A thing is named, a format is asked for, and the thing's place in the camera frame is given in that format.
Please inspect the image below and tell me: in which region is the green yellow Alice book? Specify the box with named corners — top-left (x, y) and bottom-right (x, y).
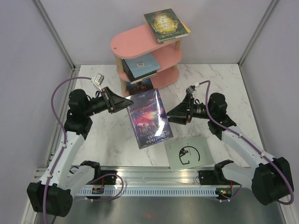
top-left (144, 8), bottom-right (187, 43)

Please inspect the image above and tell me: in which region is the black hardcover book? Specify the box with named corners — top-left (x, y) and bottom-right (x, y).
top-left (121, 59), bottom-right (160, 84)

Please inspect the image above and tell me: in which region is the white slotted cable duct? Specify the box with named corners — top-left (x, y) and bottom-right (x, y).
top-left (77, 186), bottom-right (228, 197)

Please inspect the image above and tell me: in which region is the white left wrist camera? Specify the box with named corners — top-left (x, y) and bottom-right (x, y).
top-left (92, 73), bottom-right (104, 91)

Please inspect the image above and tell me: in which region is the aluminium front rail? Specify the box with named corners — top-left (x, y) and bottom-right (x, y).
top-left (32, 167), bottom-right (287, 186)

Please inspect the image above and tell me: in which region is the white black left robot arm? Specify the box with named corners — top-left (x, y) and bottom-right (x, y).
top-left (27, 87), bottom-right (134, 217)

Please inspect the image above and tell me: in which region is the pale grey booklet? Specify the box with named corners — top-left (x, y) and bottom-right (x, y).
top-left (164, 136), bottom-right (214, 171)

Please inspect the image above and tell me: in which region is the pink three-tier shelf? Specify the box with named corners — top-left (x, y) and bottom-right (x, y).
top-left (110, 24), bottom-right (183, 96)

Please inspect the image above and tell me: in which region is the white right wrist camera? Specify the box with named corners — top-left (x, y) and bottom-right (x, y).
top-left (186, 85), bottom-right (197, 98)

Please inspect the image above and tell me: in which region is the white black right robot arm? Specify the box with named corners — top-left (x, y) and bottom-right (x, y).
top-left (167, 92), bottom-right (294, 205)

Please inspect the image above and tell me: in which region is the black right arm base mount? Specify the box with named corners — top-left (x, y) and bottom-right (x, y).
top-left (198, 170), bottom-right (240, 186)

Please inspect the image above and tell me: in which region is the dark Wuthering Heights book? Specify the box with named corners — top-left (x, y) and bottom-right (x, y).
top-left (127, 78), bottom-right (154, 95)

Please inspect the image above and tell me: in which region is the purple Robinson Crusoe book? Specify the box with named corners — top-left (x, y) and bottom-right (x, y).
top-left (127, 89), bottom-right (173, 149)

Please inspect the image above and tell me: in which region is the light blue booklet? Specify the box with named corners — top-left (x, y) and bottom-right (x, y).
top-left (122, 53), bottom-right (161, 81)

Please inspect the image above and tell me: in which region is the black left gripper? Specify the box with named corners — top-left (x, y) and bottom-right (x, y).
top-left (84, 86), bottom-right (133, 117)

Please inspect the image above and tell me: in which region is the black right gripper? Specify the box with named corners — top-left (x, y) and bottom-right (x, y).
top-left (166, 92), bottom-right (214, 125)

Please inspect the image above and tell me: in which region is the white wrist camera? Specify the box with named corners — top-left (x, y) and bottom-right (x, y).
top-left (186, 85), bottom-right (197, 98)
top-left (92, 73), bottom-right (104, 91)

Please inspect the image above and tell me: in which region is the yellow booklet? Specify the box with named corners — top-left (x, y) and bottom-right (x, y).
top-left (161, 22), bottom-right (191, 43)

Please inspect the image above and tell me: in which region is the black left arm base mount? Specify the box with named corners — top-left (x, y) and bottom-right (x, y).
top-left (87, 170), bottom-right (117, 186)

